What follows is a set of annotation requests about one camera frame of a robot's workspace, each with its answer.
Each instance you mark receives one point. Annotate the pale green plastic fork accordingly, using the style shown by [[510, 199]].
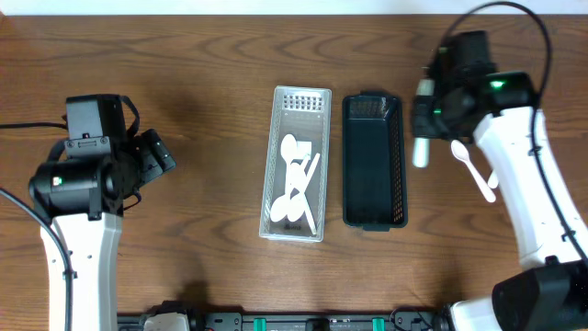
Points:
[[420, 123]]

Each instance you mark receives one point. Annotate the black mesh plastic basket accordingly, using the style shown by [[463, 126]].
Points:
[[374, 176]]

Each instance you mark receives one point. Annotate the pale pink plastic spoon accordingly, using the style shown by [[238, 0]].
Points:
[[461, 153]]

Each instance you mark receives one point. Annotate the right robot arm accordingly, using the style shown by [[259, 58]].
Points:
[[498, 113]]

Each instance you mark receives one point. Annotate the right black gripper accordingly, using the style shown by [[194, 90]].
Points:
[[418, 125]]

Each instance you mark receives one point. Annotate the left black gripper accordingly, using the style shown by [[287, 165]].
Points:
[[148, 167]]

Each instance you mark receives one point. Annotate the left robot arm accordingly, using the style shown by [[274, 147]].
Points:
[[79, 195]]

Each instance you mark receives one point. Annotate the clear mesh plastic basket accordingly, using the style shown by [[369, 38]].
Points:
[[305, 113]]

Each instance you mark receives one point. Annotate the white spoon horizontal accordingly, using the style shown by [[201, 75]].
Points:
[[299, 206]]

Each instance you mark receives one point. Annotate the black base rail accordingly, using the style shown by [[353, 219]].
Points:
[[179, 316]]

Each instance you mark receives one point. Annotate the white spoon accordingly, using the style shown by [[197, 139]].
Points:
[[288, 151], [313, 165]]

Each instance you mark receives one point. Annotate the white spoon vertical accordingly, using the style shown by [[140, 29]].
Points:
[[279, 207]]

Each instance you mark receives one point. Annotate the white fork tilted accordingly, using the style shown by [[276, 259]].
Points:
[[493, 181]]

